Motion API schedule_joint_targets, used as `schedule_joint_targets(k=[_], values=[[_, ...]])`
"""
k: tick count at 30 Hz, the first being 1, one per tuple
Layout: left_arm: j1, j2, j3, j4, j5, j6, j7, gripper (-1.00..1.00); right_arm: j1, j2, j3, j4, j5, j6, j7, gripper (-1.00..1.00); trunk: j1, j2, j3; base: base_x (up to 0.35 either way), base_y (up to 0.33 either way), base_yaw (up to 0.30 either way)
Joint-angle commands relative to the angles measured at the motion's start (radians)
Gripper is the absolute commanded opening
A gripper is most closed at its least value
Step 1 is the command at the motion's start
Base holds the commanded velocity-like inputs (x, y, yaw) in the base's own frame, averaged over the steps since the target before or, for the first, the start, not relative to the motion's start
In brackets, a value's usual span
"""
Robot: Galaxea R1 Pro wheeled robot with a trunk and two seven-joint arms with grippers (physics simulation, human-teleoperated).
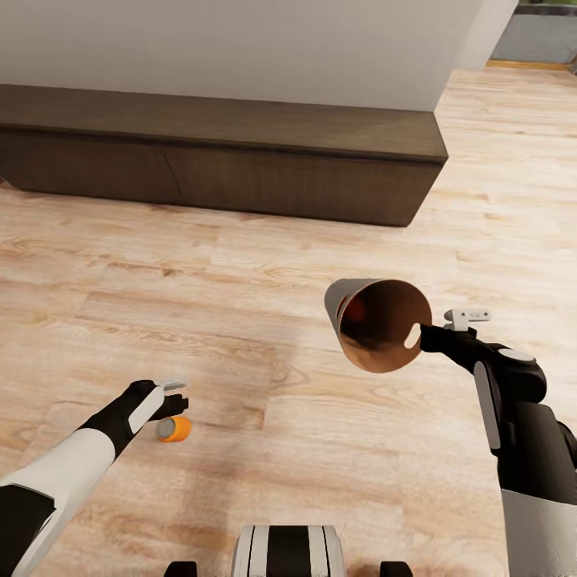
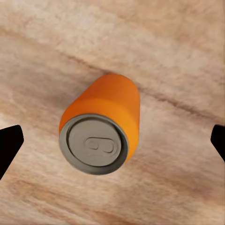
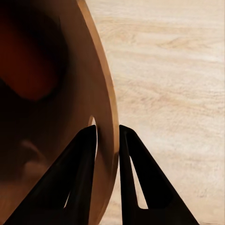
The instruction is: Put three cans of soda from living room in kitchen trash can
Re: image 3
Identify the trash can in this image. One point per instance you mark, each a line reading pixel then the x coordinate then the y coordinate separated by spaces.
pixel 33 135

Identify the can of soda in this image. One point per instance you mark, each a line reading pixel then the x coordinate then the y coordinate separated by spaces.
pixel 24 64

